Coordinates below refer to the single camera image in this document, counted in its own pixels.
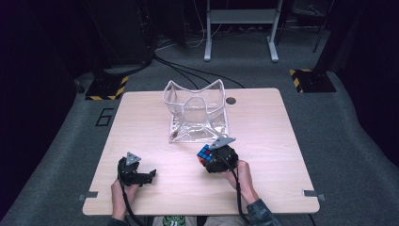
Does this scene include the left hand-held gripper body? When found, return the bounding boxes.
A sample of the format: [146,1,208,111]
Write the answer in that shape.
[117,151,149,186]

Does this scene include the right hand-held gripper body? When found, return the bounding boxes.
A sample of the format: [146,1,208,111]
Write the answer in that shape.
[203,135,240,174]

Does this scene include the multicoloured puzzle cube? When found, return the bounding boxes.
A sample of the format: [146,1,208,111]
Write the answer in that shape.
[196,143,215,165]

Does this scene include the clear plastic bag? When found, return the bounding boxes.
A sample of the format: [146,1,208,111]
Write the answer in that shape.
[162,78,231,144]

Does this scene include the person's left hand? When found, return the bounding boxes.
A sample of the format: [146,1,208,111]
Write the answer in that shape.
[109,179,141,203]

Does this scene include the person's right hand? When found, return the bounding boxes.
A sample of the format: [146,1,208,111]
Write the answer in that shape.
[218,160,257,202]

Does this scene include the green print clothing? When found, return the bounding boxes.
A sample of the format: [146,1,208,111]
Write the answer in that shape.
[161,215,186,226]

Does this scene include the beige trousers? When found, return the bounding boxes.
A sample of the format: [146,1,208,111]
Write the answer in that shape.
[202,215,247,226]

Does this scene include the black equipment cabinet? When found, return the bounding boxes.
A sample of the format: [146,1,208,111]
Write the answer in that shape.
[84,0,155,70]

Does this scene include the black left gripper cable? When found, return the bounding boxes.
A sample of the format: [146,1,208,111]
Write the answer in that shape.
[120,184,145,226]

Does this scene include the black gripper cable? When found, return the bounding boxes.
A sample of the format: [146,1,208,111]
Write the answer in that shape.
[120,184,145,226]
[231,169,252,226]

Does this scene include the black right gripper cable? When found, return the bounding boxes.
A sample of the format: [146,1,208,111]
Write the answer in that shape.
[231,169,252,226]

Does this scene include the grey metal table bracket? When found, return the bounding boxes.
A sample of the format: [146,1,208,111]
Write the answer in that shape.
[302,188,327,202]
[77,190,100,202]

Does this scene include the black yellow striped base plate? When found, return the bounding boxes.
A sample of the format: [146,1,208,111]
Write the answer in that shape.
[85,74,130,102]
[288,68,338,94]

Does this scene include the black floor cable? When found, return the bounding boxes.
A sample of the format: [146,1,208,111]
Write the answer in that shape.
[152,56,200,89]
[152,56,246,89]

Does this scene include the white floor cable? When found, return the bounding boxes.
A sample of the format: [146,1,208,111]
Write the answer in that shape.
[154,0,222,51]

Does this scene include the white metal stand frame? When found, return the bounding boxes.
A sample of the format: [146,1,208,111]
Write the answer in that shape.
[203,0,280,63]

